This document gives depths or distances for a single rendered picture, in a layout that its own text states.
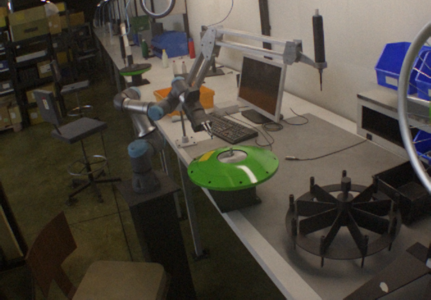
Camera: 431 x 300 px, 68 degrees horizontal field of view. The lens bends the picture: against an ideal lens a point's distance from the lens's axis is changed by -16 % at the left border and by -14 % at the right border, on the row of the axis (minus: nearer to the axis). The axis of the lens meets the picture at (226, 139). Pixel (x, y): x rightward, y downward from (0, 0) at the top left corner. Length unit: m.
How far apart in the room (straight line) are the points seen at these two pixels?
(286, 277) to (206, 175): 0.43
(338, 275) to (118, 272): 0.93
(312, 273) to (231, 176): 0.40
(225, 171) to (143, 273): 0.60
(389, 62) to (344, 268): 0.93
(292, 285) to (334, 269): 0.13
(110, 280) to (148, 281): 0.17
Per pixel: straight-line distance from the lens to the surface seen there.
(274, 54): 1.37
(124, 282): 1.53
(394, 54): 1.64
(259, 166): 1.20
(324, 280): 1.01
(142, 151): 1.56
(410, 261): 0.96
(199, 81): 1.66
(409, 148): 1.00
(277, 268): 1.04
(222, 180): 1.16
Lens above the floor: 1.63
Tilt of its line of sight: 23 degrees down
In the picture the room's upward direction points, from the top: 6 degrees counter-clockwise
